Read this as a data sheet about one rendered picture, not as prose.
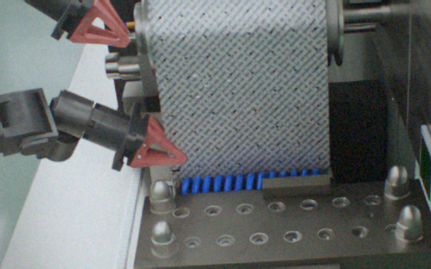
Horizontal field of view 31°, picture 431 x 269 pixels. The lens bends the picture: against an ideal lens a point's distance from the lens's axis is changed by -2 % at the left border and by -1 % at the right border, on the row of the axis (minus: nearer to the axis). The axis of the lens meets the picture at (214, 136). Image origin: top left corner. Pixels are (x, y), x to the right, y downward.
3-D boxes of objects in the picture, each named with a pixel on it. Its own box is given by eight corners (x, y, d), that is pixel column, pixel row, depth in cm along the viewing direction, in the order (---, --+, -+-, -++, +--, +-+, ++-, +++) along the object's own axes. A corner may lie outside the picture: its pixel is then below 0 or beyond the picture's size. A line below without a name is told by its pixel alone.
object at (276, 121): (173, 187, 119) (157, 78, 109) (329, 177, 117) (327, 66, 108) (172, 189, 118) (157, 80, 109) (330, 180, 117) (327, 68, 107)
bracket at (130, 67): (144, 204, 135) (116, 42, 120) (181, 202, 135) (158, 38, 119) (140, 222, 131) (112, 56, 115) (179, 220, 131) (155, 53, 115)
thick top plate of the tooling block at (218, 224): (150, 228, 118) (144, 195, 115) (418, 211, 115) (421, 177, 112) (139, 302, 104) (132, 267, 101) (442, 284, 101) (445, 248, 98)
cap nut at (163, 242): (152, 241, 105) (147, 214, 103) (179, 239, 105) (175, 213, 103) (150, 259, 102) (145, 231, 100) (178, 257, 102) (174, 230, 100)
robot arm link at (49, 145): (22, 145, 104) (4, 93, 108) (8, 184, 113) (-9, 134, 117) (103, 131, 111) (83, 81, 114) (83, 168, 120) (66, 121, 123)
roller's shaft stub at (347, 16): (336, 21, 113) (336, -7, 111) (385, 18, 112) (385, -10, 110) (340, 34, 109) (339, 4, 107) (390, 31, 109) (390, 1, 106)
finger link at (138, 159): (175, 186, 115) (116, 163, 113) (178, 159, 121) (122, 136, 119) (194, 151, 112) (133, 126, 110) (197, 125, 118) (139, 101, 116)
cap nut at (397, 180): (382, 185, 111) (382, 158, 109) (407, 183, 111) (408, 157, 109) (386, 200, 108) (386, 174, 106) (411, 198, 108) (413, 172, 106)
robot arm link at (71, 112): (47, 109, 108) (60, 78, 111) (37, 134, 113) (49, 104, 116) (94, 128, 109) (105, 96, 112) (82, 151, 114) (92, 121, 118)
